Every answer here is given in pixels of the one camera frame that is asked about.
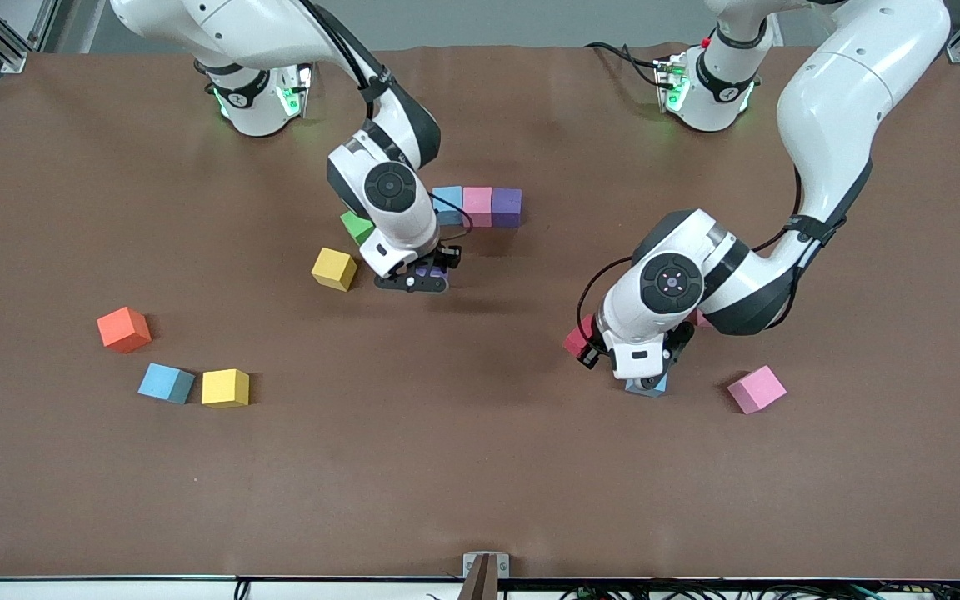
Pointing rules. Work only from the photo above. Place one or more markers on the orange foam cube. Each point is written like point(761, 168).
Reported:
point(123, 329)

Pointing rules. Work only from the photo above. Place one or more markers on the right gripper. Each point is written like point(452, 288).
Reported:
point(447, 256)

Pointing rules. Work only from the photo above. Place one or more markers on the brown table mat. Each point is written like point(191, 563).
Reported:
point(447, 483)

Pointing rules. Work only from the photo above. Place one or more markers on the blue foam cube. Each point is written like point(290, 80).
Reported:
point(449, 200)
point(165, 382)
point(642, 388)

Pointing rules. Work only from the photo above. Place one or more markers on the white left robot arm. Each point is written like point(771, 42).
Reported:
point(855, 100)

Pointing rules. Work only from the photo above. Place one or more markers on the green foam cube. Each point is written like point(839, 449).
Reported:
point(355, 227)

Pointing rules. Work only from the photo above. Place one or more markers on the purple foam cube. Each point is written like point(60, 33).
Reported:
point(507, 207)
point(428, 270)

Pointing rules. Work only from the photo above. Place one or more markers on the yellow foam cube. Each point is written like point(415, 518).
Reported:
point(334, 269)
point(225, 387)

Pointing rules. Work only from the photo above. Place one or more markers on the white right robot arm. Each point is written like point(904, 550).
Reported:
point(238, 25)

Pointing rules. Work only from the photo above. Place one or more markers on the red foam cube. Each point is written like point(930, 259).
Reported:
point(577, 335)

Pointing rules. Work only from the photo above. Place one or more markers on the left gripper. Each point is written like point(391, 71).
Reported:
point(679, 337)

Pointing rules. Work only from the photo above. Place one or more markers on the pink foam cube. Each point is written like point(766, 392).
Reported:
point(477, 207)
point(756, 389)
point(698, 318)

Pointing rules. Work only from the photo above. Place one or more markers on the grey metal bracket with post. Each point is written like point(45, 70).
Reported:
point(472, 567)

